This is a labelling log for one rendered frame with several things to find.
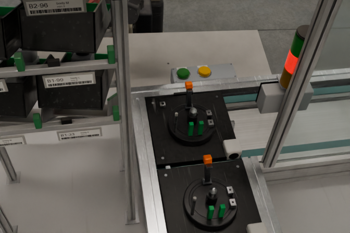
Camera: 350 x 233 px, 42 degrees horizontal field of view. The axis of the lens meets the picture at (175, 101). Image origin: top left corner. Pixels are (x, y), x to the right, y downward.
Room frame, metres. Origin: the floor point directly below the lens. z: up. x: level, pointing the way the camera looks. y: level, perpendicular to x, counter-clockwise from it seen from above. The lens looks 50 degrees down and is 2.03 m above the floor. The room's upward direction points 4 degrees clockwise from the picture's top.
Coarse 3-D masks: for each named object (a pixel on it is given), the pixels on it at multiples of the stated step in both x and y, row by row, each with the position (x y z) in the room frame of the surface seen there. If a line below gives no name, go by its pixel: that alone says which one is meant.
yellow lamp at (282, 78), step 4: (284, 68) 0.73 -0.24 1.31; (284, 72) 0.72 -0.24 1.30; (288, 72) 0.71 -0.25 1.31; (284, 76) 0.72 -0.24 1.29; (288, 76) 0.71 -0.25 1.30; (280, 80) 0.73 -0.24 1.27; (284, 80) 0.71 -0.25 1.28; (288, 80) 0.71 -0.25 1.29; (284, 84) 0.71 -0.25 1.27; (288, 84) 0.71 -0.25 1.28
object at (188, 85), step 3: (189, 81) 0.89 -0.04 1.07; (186, 84) 0.87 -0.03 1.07; (189, 84) 0.87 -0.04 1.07; (192, 84) 0.87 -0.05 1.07; (186, 87) 0.87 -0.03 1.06; (189, 87) 0.87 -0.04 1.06; (192, 87) 0.87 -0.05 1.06; (186, 90) 0.87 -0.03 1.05; (189, 90) 0.85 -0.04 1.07; (192, 90) 0.85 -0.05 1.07; (186, 93) 0.86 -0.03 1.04; (189, 93) 0.86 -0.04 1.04; (186, 96) 0.86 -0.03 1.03; (189, 96) 0.86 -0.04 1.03; (186, 99) 0.86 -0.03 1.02; (189, 99) 0.86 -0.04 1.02; (186, 102) 0.85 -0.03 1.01; (189, 102) 0.85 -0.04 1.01; (186, 105) 0.85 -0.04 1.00; (189, 105) 0.85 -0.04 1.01
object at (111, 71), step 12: (60, 60) 0.77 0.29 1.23; (96, 72) 0.75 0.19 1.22; (108, 72) 0.68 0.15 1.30; (36, 84) 0.58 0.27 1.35; (96, 84) 0.59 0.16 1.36; (108, 84) 0.67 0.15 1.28; (48, 96) 0.58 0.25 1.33; (60, 96) 0.58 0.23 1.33; (72, 96) 0.58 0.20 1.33; (84, 96) 0.58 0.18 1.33; (96, 96) 0.58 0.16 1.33; (60, 108) 0.57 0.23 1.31; (72, 108) 0.57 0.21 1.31; (84, 108) 0.57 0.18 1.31; (96, 108) 0.57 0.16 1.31
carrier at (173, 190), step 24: (192, 168) 0.66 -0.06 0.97; (216, 168) 0.66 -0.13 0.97; (240, 168) 0.67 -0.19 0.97; (168, 192) 0.58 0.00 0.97; (192, 192) 0.57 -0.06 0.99; (216, 192) 0.55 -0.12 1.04; (240, 192) 0.59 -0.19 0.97; (168, 216) 0.51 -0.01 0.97; (192, 216) 0.51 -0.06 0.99; (216, 216) 0.51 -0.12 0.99; (240, 216) 0.53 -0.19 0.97
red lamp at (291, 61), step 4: (288, 56) 0.73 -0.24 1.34; (292, 56) 0.72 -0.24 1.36; (288, 60) 0.72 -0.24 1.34; (292, 60) 0.71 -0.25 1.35; (296, 60) 0.71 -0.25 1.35; (288, 64) 0.72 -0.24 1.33; (292, 64) 0.71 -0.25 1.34; (288, 68) 0.72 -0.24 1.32; (292, 68) 0.71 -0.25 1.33; (292, 72) 0.71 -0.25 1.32
